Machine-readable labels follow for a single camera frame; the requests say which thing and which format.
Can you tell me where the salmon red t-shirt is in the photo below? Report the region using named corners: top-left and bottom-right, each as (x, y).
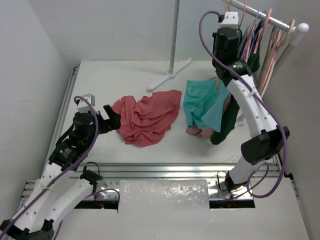
top-left (111, 89), bottom-right (182, 148)

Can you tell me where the wooden clothes hanger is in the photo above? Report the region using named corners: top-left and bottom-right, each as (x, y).
top-left (216, 77), bottom-right (221, 90)

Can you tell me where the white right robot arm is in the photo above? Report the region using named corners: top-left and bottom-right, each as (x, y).
top-left (212, 27), bottom-right (290, 192)

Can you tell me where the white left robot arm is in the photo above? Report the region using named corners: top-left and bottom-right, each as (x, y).
top-left (0, 105), bottom-right (121, 240)

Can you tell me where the pink hanger with blue hook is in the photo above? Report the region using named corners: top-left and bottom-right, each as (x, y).
top-left (249, 8), bottom-right (273, 57)

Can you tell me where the pink empty hanger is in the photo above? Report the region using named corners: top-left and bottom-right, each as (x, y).
top-left (258, 26), bottom-right (283, 93)

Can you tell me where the beige empty hanger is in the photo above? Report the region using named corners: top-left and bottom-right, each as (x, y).
top-left (257, 19), bottom-right (296, 93)

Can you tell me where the teal t-shirt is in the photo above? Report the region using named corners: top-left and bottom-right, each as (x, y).
top-left (183, 78), bottom-right (230, 130)

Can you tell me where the grey rack upright pole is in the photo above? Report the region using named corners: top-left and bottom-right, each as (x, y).
top-left (167, 0), bottom-right (180, 75)

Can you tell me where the white rack base foot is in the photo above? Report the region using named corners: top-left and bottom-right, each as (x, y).
top-left (147, 57), bottom-right (193, 93)

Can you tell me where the light blue hanging garment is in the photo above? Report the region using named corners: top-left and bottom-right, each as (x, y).
top-left (201, 97), bottom-right (225, 133)

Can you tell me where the dark green hanging garment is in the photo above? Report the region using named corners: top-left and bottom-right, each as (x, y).
top-left (210, 21), bottom-right (266, 146)

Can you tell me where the beige pink garment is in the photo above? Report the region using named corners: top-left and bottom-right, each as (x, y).
top-left (185, 125), bottom-right (215, 140)

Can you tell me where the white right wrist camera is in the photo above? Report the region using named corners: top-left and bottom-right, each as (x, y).
top-left (220, 11), bottom-right (239, 29)

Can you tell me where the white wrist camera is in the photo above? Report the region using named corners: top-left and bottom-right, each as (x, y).
top-left (75, 93), bottom-right (96, 113)
top-left (220, 11), bottom-right (239, 29)

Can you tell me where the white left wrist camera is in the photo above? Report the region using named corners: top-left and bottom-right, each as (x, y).
top-left (75, 93), bottom-right (96, 113)

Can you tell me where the aluminium frame rail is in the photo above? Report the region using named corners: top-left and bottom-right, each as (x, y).
top-left (21, 65), bottom-right (286, 201)

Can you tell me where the chrome hanging rail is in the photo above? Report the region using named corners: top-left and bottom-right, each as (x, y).
top-left (222, 0), bottom-right (290, 32)

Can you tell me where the white rack corner post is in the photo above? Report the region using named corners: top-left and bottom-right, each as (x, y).
top-left (258, 19), bottom-right (310, 97)

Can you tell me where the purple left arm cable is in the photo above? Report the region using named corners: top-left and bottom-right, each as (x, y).
top-left (0, 95), bottom-right (121, 240)

